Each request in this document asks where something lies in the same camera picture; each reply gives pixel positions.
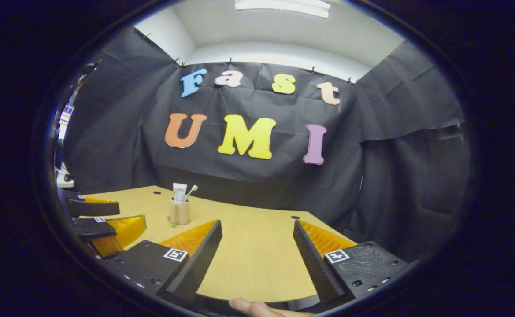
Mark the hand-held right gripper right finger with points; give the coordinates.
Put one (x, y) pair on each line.
(316, 264)

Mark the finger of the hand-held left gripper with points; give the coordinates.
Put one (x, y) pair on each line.
(90, 227)
(94, 208)

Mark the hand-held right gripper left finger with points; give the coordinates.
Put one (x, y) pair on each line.
(193, 264)

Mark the beige cup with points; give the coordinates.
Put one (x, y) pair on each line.
(179, 212)

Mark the white toothbrush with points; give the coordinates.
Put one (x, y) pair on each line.
(191, 192)

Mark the white toothpaste tube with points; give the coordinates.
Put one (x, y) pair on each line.
(179, 191)

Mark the wooden desktop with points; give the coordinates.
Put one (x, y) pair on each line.
(257, 255)

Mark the white side desk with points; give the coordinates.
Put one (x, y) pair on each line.
(63, 178)

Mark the computer monitor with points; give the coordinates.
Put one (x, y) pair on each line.
(65, 119)

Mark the black backdrop cloth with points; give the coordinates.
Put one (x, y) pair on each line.
(261, 176)

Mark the ceiling light panel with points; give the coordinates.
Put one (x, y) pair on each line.
(283, 6)

